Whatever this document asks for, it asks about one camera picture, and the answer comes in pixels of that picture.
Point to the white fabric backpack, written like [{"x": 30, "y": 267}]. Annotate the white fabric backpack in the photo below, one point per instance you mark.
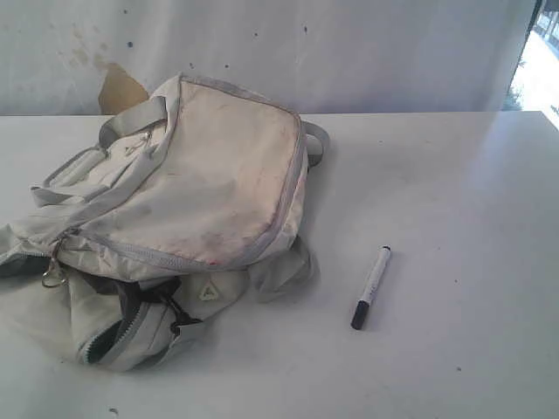
[{"x": 186, "y": 200}]

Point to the white marker with black cap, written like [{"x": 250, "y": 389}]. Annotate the white marker with black cap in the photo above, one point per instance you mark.
[{"x": 373, "y": 281}]

